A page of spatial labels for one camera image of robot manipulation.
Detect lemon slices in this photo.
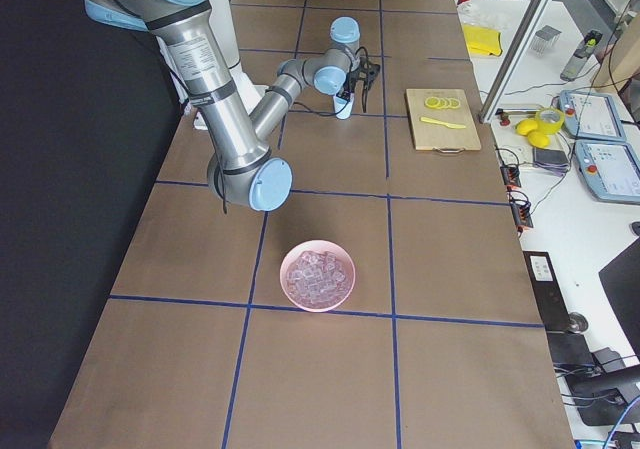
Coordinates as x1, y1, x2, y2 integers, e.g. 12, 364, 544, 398
424, 96, 461, 110

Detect yellow cloth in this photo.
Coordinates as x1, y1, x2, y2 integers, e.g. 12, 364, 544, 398
462, 24, 503, 57

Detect lower teach pendant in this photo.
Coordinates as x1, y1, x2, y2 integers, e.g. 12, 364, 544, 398
574, 140, 639, 205

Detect pink bowl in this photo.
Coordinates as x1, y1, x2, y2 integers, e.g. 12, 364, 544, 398
279, 240, 356, 312

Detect wooden cutting board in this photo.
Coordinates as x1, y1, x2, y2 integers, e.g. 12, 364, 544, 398
405, 88, 481, 154

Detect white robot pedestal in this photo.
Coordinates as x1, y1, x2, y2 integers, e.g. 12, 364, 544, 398
208, 0, 267, 114

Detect teach pendant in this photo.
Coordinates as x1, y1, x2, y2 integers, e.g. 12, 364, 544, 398
574, 140, 639, 205
558, 90, 627, 142

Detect purple dark wallet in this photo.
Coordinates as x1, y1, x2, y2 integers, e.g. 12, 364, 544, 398
532, 147, 570, 176

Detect yellow tape roll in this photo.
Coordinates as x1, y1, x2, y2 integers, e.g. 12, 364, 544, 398
534, 107, 565, 135

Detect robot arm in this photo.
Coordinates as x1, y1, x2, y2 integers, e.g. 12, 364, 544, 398
84, 0, 363, 212

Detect aluminium frame post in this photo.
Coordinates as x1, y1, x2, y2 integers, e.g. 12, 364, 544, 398
478, 0, 552, 124

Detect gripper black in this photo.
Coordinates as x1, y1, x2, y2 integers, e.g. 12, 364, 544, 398
337, 48, 381, 114

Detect clear plastic bag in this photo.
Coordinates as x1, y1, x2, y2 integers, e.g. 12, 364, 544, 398
457, 0, 509, 31

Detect yellow plastic knife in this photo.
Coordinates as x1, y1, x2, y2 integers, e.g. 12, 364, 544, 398
420, 116, 467, 130

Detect upper teach pendant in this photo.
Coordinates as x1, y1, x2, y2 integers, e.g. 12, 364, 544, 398
558, 90, 627, 142

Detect yellow lemon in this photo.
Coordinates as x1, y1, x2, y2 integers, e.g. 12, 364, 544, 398
526, 130, 550, 149
516, 119, 538, 136

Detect light blue cup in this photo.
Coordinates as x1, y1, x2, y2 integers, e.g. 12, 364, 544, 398
333, 95, 354, 120

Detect clear ice cubes pile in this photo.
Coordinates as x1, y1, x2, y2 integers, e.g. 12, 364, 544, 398
285, 251, 351, 309

